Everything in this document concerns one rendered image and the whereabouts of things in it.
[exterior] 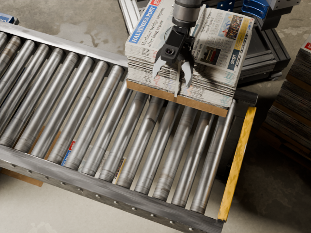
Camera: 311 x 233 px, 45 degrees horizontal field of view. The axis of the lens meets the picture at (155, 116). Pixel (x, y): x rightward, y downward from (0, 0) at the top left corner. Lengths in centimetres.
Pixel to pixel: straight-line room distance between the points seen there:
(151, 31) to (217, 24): 23
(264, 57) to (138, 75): 113
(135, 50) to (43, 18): 167
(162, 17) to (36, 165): 66
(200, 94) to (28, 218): 126
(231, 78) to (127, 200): 51
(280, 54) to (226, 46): 111
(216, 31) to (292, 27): 155
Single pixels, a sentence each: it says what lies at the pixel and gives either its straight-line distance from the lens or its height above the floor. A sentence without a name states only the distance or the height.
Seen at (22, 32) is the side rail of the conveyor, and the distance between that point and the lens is 169.
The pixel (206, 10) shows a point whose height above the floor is 101.
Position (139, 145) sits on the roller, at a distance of 132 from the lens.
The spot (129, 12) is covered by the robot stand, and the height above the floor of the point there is 23.
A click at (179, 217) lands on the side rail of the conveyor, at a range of 124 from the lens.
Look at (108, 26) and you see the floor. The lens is 270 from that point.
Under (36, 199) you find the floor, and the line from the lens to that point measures 219.
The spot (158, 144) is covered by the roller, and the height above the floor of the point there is 80.
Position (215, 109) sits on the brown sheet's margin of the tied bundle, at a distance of 133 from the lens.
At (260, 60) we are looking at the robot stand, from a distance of 228.
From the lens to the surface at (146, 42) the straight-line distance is 124.
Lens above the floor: 201
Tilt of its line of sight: 62 degrees down
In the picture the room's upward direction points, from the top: 2 degrees counter-clockwise
